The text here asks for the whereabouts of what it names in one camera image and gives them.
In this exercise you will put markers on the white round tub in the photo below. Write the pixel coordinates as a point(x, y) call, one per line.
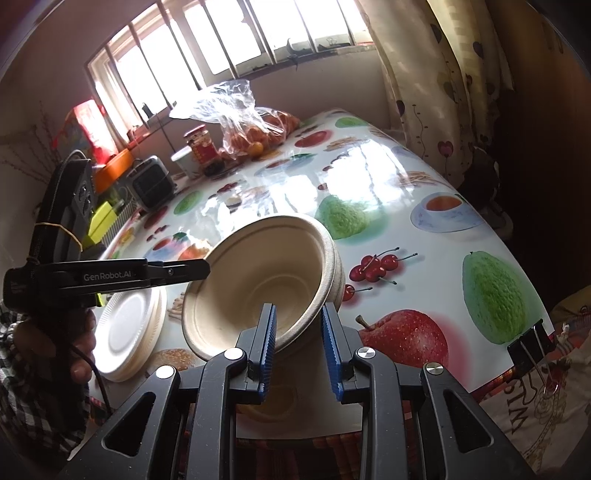
point(184, 159)

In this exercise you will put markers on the small grey space heater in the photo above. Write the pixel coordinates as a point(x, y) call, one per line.
point(150, 184)

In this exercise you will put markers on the left plaid sleeve forearm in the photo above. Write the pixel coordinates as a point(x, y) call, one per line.
point(28, 419)

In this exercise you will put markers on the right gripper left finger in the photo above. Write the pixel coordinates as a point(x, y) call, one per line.
point(182, 423)

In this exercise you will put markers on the orange box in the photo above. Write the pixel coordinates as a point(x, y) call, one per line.
point(105, 175)

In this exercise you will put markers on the red colourful gift bag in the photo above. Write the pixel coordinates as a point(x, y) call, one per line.
point(85, 129)

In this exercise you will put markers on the fruit print tablecloth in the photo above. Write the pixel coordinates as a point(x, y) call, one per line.
point(427, 279)

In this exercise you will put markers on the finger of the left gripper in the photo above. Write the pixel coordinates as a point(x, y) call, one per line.
point(176, 272)

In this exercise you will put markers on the black binder clip right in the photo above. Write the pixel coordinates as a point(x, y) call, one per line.
point(529, 353)

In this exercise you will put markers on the barred window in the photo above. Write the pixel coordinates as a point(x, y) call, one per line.
point(173, 49)

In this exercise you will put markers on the beige paper bowl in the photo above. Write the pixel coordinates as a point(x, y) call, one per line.
point(338, 282)
point(282, 260)

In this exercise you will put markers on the plastic bag of oranges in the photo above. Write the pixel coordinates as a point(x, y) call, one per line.
point(247, 130)

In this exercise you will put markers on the red labelled glass jar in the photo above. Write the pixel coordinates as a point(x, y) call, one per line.
point(203, 148)

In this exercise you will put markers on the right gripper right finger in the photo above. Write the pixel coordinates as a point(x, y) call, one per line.
point(417, 422)

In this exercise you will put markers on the patterned cream curtain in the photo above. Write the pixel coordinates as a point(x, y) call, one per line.
point(444, 71)

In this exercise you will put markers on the striped black white box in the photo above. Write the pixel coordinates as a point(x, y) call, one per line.
point(123, 217)

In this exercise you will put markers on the left hand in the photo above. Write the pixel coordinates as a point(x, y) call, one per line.
point(36, 347)

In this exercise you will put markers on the dried twig branches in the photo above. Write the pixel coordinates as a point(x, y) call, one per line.
point(31, 152)

